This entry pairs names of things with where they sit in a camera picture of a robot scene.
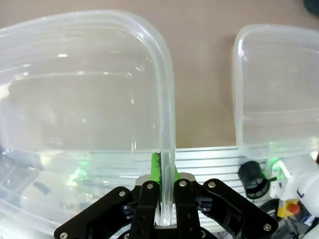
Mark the black ribbed cylinder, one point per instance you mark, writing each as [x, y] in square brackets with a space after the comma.
[253, 181]

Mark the dark grey woven plastic basket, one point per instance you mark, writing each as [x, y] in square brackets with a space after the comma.
[312, 5]

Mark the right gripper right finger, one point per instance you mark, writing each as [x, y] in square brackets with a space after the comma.
[187, 209]

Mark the large clear plastic bin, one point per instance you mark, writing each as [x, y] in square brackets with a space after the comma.
[74, 99]

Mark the small clear plastic bin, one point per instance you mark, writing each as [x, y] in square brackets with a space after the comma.
[279, 87]

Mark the yellow red emergency stop button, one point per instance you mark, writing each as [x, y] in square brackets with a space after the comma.
[290, 208]

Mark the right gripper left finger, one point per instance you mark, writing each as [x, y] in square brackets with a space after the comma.
[147, 209]

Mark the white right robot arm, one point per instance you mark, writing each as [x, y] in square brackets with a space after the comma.
[304, 174]

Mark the aluminium table edge rail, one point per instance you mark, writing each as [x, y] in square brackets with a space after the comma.
[214, 161]

